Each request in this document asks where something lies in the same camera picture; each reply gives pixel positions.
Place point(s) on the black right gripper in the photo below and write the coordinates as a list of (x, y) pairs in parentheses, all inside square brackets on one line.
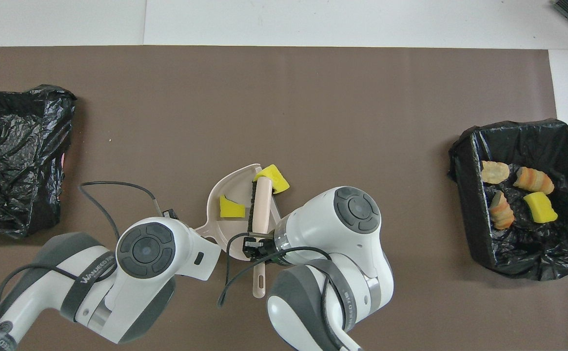
[(273, 254)]

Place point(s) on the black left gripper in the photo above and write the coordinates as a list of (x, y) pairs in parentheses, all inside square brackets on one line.
[(170, 214)]

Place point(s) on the beige hand brush black bristles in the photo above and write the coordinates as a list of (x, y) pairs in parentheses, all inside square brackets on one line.
[(263, 204)]

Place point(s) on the yellow sponge wedge green edge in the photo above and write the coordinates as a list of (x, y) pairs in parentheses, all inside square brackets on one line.
[(230, 208)]

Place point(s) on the beige plastic dustpan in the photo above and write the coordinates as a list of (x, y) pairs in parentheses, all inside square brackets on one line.
[(218, 195)]

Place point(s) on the notched yellow sponge piece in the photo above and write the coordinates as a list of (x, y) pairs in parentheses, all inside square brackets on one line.
[(278, 178)]

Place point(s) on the pale toy pastry piece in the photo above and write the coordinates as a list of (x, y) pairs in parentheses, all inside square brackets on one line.
[(495, 171), (502, 212)]

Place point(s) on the yellow sponge chunk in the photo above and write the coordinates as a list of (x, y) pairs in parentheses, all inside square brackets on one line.
[(539, 207)]

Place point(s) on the orange striped toy croissant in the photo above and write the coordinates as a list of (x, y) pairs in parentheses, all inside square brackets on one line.
[(535, 179)]

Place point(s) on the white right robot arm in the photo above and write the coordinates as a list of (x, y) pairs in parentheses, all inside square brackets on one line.
[(342, 243)]

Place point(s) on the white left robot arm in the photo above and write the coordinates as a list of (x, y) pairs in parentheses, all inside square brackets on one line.
[(181, 243)]

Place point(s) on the bin covered by black bag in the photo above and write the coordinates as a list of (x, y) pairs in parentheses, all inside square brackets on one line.
[(15, 146)]

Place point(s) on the open bin black bag liner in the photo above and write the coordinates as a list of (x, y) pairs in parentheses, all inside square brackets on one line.
[(469, 195)]

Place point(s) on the brown table mat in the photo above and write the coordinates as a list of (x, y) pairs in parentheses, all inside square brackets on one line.
[(313, 122)]

